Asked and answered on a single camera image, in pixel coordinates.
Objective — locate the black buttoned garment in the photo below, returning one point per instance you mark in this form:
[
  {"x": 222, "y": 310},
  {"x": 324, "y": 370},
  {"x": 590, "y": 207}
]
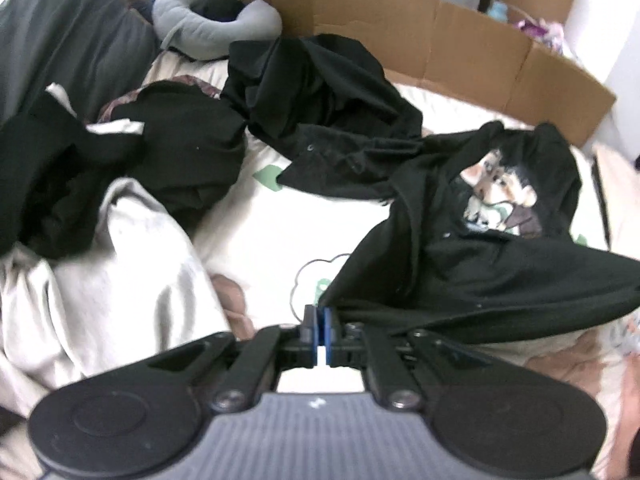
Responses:
[{"x": 320, "y": 110}]

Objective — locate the purple white plastic bag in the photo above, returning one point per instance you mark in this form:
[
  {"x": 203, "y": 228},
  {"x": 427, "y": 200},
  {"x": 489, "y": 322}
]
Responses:
[{"x": 537, "y": 30}]

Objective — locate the beige folded shirt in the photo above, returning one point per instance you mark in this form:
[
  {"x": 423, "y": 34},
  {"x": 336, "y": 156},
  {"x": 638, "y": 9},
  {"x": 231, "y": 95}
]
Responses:
[{"x": 625, "y": 195}]

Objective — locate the cream printed bed sheet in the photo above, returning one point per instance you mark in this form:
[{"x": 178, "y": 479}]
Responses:
[{"x": 270, "y": 240}]

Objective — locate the grey neck pillow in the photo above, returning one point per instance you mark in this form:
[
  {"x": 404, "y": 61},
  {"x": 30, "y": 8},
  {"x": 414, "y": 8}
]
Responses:
[{"x": 200, "y": 35}]

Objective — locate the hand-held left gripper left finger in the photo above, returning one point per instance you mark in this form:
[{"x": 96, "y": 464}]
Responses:
[{"x": 314, "y": 330}]

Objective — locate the black white-striped garment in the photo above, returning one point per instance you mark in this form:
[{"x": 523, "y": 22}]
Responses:
[{"x": 190, "y": 155}]

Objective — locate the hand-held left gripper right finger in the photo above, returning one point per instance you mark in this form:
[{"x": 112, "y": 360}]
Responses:
[{"x": 327, "y": 332}]

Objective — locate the black fabric strip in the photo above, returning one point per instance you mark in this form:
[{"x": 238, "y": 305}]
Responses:
[{"x": 601, "y": 200}]

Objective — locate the dark grey pillow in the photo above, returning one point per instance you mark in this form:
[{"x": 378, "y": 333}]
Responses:
[{"x": 65, "y": 40}]

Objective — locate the cream sweatshirt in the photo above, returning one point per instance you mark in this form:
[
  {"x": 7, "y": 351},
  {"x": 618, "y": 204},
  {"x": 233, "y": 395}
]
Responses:
[{"x": 125, "y": 270}]

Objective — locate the brown flattened cardboard box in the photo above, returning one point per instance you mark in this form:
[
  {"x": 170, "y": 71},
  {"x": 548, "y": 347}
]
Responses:
[{"x": 400, "y": 35}]

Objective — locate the black cartoon print t-shirt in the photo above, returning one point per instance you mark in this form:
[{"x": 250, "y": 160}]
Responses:
[{"x": 450, "y": 270}]

